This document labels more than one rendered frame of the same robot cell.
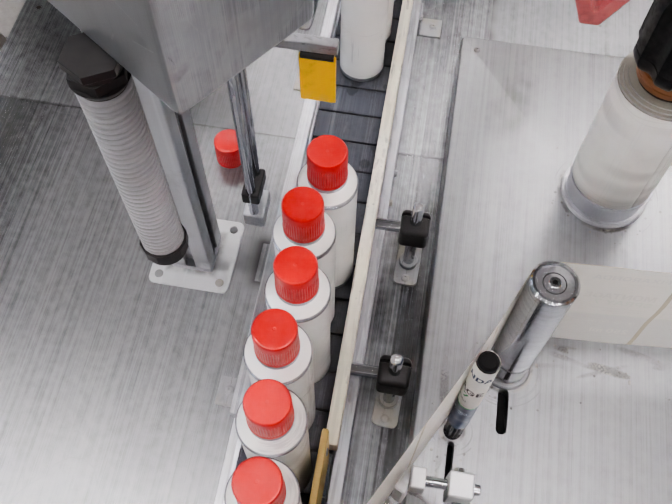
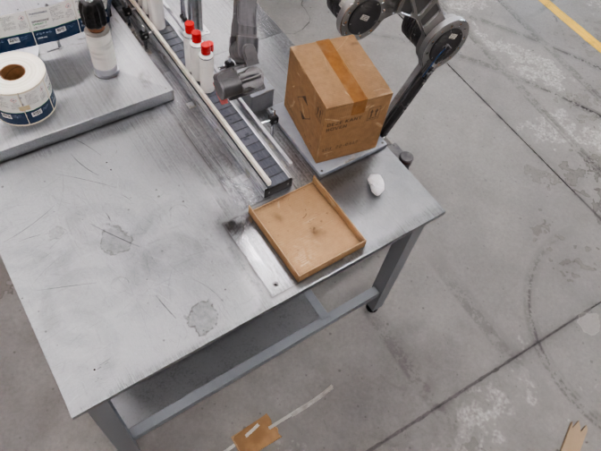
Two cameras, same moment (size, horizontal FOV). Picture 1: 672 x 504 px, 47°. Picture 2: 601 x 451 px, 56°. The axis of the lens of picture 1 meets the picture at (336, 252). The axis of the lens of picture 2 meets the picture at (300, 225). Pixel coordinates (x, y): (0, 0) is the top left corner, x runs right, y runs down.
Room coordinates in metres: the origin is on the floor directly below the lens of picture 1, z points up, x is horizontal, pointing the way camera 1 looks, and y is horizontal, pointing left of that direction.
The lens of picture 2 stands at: (2.02, -0.95, 2.37)
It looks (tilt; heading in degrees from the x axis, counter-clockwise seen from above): 56 degrees down; 129
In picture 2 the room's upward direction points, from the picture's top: 11 degrees clockwise
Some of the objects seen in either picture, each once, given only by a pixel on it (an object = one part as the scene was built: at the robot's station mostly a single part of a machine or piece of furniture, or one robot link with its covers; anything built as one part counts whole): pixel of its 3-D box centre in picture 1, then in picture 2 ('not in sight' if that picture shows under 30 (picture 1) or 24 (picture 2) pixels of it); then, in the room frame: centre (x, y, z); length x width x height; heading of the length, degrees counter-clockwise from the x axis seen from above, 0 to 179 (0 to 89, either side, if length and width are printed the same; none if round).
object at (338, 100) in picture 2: not in sight; (334, 98); (1.13, 0.21, 0.99); 0.30 x 0.24 x 0.27; 161
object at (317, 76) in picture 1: (317, 76); not in sight; (0.42, 0.02, 1.09); 0.03 x 0.01 x 0.06; 81
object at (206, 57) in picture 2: not in sight; (207, 67); (0.75, -0.05, 0.98); 0.05 x 0.05 x 0.20
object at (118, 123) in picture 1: (136, 168); not in sight; (0.27, 0.13, 1.18); 0.04 x 0.04 x 0.21
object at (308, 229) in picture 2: not in sight; (306, 225); (1.41, -0.15, 0.85); 0.30 x 0.26 x 0.04; 171
